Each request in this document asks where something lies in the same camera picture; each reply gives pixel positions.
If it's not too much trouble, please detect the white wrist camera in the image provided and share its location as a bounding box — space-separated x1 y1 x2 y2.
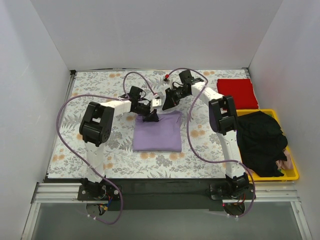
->
163 74 174 90
150 98 163 109

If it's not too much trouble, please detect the pink garment in tray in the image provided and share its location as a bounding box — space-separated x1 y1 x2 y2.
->
276 149 294 170

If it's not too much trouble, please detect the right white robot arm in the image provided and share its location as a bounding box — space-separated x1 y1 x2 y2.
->
162 68 249 199

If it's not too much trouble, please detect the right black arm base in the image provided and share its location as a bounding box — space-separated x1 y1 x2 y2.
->
205 180 256 200

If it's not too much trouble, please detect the lavender t shirt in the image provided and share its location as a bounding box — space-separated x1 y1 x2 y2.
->
132 110 182 152

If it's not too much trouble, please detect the yellow plastic tray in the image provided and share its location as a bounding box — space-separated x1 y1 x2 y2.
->
237 109 299 181

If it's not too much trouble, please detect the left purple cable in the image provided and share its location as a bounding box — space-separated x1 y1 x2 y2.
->
56 71 158 225

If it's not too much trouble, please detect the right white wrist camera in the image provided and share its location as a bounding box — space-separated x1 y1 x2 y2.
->
163 74 174 90

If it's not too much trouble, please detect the black clothes pile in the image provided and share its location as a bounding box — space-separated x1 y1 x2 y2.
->
237 111 288 177

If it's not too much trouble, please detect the folded red t shirt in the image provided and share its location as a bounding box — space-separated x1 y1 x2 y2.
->
217 78 259 110

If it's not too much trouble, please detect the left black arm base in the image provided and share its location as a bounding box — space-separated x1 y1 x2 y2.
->
77 184 121 201

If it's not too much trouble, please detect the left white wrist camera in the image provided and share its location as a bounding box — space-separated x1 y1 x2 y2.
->
150 98 163 109

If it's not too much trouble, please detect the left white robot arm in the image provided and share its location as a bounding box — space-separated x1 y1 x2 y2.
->
79 86 162 200

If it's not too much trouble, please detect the floral patterned table mat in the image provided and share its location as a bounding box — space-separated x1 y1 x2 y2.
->
46 69 253 179

